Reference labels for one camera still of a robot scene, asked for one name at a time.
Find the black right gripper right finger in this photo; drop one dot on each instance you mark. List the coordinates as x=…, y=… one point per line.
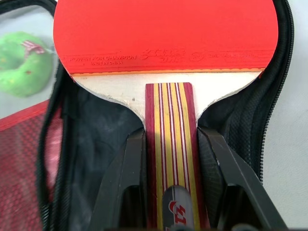
x=231, y=173

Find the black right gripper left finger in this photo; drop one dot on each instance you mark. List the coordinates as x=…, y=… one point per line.
x=115, y=178

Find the red table tennis paddle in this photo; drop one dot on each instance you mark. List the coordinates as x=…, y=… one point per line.
x=166, y=36

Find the red black paddle case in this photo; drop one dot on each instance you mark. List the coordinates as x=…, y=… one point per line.
x=21, y=168

